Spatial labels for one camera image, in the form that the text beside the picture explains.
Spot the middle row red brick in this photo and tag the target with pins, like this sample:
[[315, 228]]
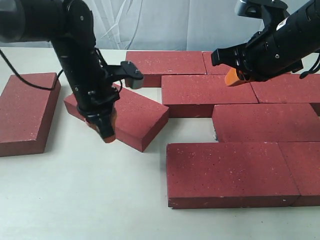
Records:
[[266, 122]]

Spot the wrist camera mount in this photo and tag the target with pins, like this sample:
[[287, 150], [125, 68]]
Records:
[[127, 71], [271, 12]]

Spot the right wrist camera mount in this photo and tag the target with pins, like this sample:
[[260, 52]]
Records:
[[271, 12]]

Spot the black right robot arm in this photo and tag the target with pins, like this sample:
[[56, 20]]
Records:
[[307, 10]]

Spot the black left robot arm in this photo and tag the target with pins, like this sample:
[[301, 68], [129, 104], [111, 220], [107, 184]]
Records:
[[69, 26]]

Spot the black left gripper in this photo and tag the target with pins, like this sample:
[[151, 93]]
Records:
[[95, 96]]

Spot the white backdrop curtain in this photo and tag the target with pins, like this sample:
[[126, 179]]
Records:
[[175, 25]]

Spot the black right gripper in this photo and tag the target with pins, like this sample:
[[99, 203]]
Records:
[[294, 38]]

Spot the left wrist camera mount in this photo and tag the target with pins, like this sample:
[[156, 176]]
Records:
[[127, 71]]

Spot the right second row brick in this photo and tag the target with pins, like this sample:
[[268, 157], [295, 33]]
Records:
[[288, 88]]

